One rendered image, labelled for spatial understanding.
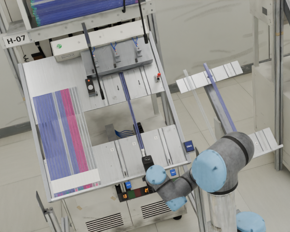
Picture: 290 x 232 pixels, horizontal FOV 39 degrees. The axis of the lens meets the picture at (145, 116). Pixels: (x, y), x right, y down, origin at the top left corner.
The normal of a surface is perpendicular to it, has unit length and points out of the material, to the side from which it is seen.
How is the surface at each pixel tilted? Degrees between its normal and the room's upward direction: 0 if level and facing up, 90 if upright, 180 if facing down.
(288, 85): 0
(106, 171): 44
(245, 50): 90
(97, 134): 0
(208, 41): 90
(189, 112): 0
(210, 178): 82
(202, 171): 82
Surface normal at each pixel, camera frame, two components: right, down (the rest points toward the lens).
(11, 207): -0.17, -0.84
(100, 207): 0.19, 0.52
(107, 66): 0.03, -0.25
